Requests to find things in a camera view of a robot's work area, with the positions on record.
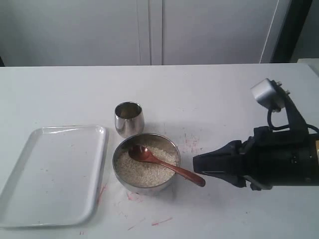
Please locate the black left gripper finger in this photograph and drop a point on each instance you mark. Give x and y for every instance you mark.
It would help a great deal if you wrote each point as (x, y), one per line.
(232, 179)

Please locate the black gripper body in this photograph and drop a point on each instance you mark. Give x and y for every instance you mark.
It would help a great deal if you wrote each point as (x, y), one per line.
(278, 158)

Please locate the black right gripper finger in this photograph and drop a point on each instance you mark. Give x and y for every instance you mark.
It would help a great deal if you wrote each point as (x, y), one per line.
(225, 159)

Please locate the brown wooden spoon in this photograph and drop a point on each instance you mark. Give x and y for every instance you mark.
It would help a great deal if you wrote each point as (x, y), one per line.
(142, 154)

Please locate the steel bowl of rice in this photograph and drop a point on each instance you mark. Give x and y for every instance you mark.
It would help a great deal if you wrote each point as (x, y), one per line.
(142, 177)

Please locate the small steel cup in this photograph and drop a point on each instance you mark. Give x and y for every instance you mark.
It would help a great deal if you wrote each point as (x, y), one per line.
(129, 119)

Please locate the white rectangular tray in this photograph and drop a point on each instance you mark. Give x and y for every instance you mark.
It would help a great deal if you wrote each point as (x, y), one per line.
(56, 178)

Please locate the white cabinet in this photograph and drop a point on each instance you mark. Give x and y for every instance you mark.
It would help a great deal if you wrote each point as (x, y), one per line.
(139, 32)

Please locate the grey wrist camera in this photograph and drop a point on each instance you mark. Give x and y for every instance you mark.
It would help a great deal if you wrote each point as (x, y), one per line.
(269, 94)

